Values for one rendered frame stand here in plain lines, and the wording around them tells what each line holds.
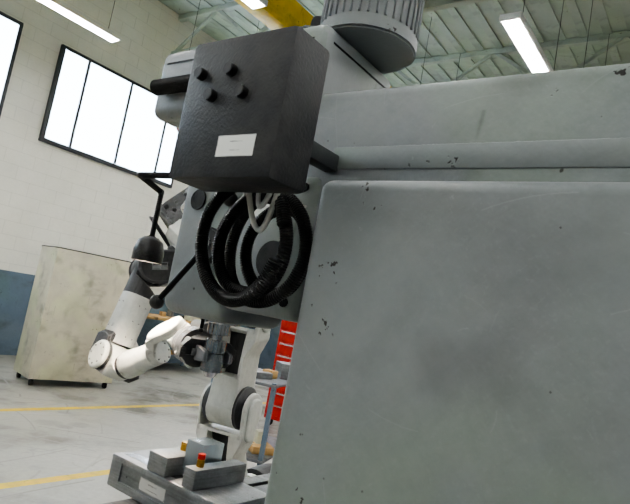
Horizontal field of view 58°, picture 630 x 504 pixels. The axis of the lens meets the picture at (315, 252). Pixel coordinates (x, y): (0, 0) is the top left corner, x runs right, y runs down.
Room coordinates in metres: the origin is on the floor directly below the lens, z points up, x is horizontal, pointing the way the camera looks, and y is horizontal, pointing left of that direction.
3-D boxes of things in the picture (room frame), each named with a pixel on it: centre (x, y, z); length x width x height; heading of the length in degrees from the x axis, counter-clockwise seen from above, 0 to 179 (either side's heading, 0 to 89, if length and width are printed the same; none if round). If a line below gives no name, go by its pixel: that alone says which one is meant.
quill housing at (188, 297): (1.24, 0.17, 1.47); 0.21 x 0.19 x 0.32; 143
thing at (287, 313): (1.12, 0.02, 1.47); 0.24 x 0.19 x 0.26; 143
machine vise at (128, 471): (1.28, 0.18, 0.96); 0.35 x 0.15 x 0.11; 53
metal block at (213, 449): (1.26, 0.16, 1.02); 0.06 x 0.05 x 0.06; 143
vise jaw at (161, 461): (1.30, 0.20, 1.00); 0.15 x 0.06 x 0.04; 143
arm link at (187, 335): (1.32, 0.22, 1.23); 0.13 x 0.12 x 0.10; 118
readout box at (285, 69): (0.79, 0.13, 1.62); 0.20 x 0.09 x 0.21; 53
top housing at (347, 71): (1.23, 0.16, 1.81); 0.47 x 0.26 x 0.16; 53
